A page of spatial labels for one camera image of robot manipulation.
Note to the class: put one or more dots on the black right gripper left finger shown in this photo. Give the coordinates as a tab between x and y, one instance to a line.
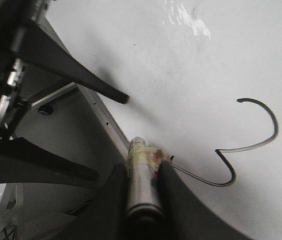
103	218

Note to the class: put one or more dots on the black metal other-arm gripper body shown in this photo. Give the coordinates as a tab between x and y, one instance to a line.
14	13

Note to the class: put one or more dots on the red magnet taped to marker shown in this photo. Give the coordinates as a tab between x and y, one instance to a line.
156	156

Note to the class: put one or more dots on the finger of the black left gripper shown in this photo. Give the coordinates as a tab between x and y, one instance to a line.
23	162
68	65

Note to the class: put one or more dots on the silver metal rod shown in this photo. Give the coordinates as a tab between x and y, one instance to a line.
51	93

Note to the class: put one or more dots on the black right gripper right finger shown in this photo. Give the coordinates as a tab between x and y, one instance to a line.
187	218

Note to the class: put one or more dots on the white whiteboard with aluminium frame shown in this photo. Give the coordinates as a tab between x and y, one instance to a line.
185	64

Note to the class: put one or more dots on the white black whiteboard marker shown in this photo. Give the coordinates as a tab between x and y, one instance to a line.
143	204

